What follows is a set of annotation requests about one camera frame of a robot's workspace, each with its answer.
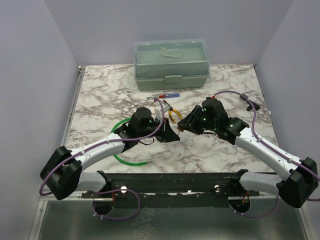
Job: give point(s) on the left aluminium rail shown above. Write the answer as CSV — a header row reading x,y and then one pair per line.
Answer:
x,y
67,128

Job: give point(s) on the brass padlock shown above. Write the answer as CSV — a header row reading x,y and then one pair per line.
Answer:
x,y
181,128

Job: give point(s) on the green translucent plastic toolbox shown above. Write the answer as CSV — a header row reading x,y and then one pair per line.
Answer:
x,y
171,64

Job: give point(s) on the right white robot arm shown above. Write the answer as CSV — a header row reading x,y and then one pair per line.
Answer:
x,y
295,178

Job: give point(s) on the green cable lock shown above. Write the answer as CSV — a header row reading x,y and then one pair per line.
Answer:
x,y
132,164

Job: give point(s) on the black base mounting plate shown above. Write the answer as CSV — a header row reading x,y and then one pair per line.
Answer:
x,y
170,190

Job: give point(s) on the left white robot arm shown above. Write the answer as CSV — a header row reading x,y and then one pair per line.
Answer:
x,y
64,173

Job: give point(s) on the red blue screwdriver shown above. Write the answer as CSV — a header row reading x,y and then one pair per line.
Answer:
x,y
165,96

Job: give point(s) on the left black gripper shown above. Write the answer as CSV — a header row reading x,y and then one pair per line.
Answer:
x,y
167,134

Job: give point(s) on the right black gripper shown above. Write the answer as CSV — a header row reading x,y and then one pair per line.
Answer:
x,y
190,122

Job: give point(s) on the black T-shaped fitting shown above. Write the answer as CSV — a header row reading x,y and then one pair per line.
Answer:
x,y
250,103

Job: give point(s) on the yellow black pliers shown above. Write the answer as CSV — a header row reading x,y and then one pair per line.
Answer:
x,y
172,110

